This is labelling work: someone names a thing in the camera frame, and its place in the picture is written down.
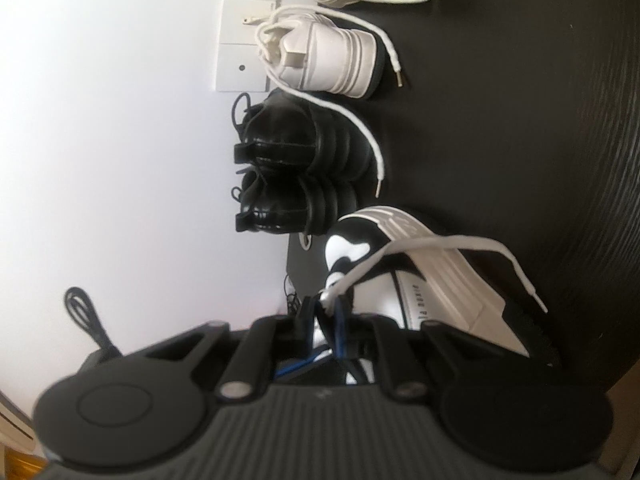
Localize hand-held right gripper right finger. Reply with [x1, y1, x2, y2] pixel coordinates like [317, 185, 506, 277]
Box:
[331, 302, 501, 402]

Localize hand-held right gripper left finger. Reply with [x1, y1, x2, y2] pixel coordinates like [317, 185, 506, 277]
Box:
[145, 297, 323, 403]

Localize chunky black white sneaker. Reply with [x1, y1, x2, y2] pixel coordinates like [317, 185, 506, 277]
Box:
[320, 206, 563, 386]

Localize white shoelace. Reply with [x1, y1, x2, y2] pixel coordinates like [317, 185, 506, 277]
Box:
[320, 232, 548, 316]

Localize black leather shoe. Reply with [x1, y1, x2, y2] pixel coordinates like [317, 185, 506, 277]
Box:
[232, 91, 373, 183]
[231, 170, 358, 236]

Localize black cable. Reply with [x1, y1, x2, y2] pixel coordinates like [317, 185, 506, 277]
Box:
[64, 287, 121, 358]

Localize white wall socket panel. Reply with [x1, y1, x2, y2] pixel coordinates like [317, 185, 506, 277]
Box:
[215, 0, 311, 93]

